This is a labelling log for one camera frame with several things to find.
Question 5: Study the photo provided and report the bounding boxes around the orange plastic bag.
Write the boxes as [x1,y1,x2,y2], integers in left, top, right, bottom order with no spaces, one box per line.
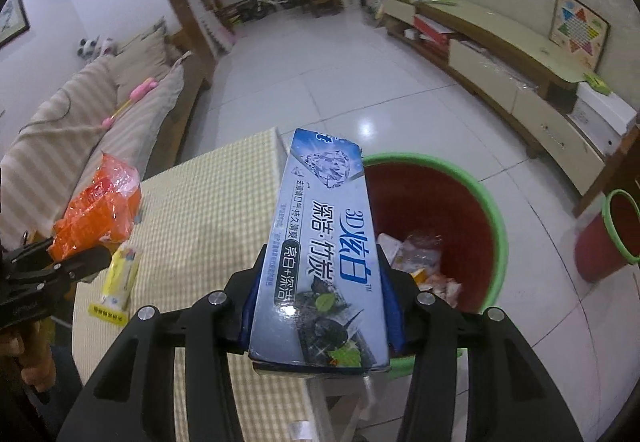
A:
[47,152,143,260]

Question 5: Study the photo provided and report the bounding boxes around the striped beige sofa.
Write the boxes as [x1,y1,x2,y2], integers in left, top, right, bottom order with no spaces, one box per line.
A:
[0,19,216,247]

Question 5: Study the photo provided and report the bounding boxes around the white cardboard box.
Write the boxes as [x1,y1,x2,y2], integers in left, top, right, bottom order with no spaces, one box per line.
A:
[570,82,638,155]

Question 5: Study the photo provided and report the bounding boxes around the clear plastic wrapper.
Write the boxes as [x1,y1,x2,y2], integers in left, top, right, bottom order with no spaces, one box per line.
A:
[400,234,443,273]

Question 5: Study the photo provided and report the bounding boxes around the yellow checked tablecloth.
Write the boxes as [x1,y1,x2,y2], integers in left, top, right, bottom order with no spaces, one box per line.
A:
[70,127,311,442]

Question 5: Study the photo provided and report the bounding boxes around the red flat box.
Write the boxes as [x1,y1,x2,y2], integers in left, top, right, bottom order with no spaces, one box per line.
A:
[412,14,451,45]

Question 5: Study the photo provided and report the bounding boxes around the person's left hand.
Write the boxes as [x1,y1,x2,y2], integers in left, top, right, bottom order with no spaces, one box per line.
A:
[0,322,57,393]

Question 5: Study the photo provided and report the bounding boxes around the framed wall picture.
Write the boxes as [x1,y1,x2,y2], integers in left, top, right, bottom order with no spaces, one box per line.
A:
[0,0,31,50]

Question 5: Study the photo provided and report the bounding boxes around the person's dark clothing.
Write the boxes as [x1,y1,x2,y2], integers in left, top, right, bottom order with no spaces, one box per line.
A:
[0,347,86,442]

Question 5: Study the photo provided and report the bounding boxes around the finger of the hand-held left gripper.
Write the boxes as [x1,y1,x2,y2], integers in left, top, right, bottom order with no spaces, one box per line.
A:
[0,237,56,273]
[5,246,112,295]

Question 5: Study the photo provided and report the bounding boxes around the foam floor mats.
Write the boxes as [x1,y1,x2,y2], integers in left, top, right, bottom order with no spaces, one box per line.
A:
[200,4,236,55]

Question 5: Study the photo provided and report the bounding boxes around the long wooden TV cabinet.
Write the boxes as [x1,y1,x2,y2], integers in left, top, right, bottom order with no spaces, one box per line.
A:
[380,0,621,217]

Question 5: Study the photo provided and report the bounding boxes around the pink toy stick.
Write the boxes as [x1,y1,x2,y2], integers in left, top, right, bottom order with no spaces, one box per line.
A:
[102,78,157,130]

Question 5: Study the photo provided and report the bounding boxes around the beige sofa cushion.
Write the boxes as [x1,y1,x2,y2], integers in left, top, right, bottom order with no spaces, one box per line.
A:
[112,19,168,90]

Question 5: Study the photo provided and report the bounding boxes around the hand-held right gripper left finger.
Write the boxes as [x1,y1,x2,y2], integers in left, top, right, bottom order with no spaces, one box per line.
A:
[56,244,268,442]

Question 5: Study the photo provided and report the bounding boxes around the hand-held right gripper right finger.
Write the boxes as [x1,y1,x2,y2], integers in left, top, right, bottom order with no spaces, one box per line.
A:
[375,244,583,442]

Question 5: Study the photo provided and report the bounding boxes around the star checkers game board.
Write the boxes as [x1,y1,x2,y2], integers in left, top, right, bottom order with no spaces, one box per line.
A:
[548,0,612,72]

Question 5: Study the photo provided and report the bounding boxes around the white balance bike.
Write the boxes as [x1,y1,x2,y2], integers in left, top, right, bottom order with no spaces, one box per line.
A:
[235,0,281,22]

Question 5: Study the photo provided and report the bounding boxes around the red bin with green rim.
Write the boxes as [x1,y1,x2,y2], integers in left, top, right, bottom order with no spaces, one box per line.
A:
[360,152,510,380]
[574,189,640,283]

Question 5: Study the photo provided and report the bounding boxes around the blue toothpaste box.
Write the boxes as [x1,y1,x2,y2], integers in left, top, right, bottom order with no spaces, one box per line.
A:
[247,128,392,378]

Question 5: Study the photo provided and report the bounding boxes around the white paper scrap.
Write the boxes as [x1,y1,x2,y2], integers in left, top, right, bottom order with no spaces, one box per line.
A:
[376,233,406,267]

